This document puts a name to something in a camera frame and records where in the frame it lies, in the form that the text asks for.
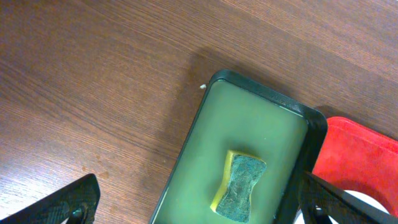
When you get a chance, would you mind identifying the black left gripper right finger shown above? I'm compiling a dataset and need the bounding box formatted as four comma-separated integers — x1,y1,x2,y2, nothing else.
298,172,397,224

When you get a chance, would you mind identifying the yellow green sponge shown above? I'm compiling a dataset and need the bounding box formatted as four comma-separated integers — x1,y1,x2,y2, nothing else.
210,150,267,223

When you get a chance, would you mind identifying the red plastic tray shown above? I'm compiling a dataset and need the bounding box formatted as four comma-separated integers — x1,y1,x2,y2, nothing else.
313,116,397,216

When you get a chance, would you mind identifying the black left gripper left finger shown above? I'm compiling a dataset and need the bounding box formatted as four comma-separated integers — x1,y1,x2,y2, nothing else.
1,174,100,223

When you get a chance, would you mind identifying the dark green tray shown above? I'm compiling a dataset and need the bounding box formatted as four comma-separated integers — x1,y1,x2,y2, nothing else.
150,70,328,223

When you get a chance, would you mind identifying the light blue plate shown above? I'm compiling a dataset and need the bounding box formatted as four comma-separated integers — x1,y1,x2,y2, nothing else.
294,189,391,224

